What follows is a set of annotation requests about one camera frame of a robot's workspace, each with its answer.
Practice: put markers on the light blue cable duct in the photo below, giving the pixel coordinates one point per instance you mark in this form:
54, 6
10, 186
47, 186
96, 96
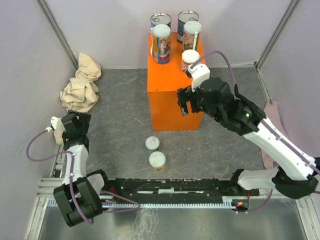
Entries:
226, 204

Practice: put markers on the aluminium frame post right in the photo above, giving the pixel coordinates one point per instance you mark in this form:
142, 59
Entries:
277, 33

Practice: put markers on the orange box counter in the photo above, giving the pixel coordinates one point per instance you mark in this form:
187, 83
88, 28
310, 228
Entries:
163, 81

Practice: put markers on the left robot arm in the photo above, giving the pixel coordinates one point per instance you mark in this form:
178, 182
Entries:
78, 197

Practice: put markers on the mauve crumpled cloth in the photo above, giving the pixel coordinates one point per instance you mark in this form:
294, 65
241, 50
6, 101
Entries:
272, 112

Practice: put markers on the white lid small can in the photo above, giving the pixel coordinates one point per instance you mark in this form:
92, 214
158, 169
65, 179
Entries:
188, 57

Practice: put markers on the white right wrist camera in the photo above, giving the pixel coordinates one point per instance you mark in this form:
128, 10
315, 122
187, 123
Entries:
199, 73

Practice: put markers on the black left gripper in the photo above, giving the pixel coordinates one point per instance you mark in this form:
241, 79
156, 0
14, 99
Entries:
83, 119

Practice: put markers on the aluminium frame post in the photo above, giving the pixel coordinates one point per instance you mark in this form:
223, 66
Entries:
277, 33
44, 7

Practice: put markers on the yellow can white lid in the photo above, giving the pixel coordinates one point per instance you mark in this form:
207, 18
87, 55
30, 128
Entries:
157, 161

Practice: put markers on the aluminium frame post left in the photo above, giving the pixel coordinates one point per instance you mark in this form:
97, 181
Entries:
44, 7

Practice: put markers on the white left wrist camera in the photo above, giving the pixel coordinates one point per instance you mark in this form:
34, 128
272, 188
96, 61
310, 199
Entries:
56, 124

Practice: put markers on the colourful can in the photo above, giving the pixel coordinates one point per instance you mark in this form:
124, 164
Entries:
191, 35

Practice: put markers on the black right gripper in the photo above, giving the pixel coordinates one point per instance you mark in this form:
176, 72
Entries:
186, 95

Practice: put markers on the yellow labelled can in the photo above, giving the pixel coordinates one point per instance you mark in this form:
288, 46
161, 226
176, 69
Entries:
161, 43

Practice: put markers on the blue tall tin can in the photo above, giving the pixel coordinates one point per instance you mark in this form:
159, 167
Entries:
160, 18

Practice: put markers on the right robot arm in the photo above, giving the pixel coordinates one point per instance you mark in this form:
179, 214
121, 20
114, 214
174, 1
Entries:
295, 175

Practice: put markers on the beige crumpled cloth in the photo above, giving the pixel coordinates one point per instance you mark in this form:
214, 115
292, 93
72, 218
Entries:
80, 94

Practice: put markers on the grey lid can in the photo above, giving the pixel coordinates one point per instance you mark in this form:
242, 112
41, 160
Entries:
152, 144

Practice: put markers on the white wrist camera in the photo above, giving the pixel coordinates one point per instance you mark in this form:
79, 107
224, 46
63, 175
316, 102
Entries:
56, 124
199, 73

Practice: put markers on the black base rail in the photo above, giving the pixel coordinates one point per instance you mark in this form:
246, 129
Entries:
178, 190

